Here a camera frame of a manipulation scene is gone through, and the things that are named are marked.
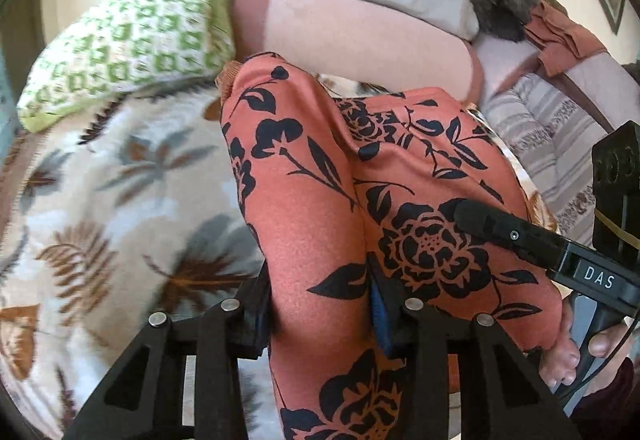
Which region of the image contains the orange black floral garment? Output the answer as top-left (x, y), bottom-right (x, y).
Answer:
top-left (218, 52), bottom-right (562, 439)

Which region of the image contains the person's right hand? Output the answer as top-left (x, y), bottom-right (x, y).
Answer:
top-left (539, 294), bottom-right (632, 388)

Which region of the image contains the striped grey pillow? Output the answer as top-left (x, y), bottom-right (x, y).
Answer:
top-left (480, 73), bottom-right (614, 246)

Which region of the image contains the cream leaf print blanket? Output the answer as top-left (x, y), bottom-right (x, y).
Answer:
top-left (1, 84), bottom-right (262, 439)

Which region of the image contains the rust brown folded cloth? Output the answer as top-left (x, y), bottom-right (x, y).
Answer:
top-left (524, 0), bottom-right (608, 78)

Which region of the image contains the dark fuzzy cloth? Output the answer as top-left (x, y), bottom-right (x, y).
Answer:
top-left (471, 0), bottom-right (540, 42)

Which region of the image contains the green white patterned pillow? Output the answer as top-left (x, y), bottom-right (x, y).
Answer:
top-left (16, 0), bottom-right (235, 133)

